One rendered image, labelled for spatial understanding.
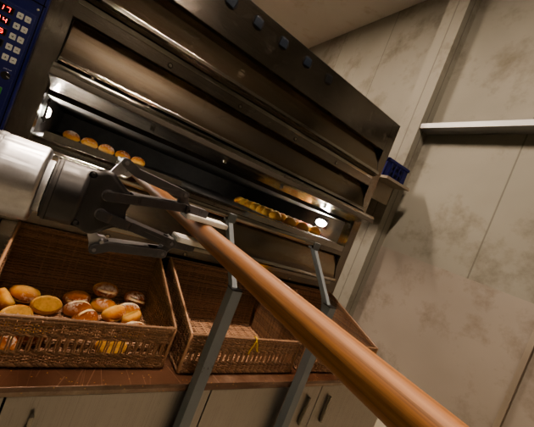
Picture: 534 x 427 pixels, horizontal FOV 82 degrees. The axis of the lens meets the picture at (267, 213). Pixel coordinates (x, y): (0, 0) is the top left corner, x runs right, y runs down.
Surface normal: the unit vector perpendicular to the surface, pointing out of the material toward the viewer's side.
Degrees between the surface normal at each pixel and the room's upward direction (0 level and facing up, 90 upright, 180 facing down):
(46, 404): 90
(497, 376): 90
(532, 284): 90
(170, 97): 70
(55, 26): 90
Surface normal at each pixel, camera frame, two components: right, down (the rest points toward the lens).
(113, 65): 0.61, -0.11
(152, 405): 0.51, 0.22
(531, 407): -0.79, -0.30
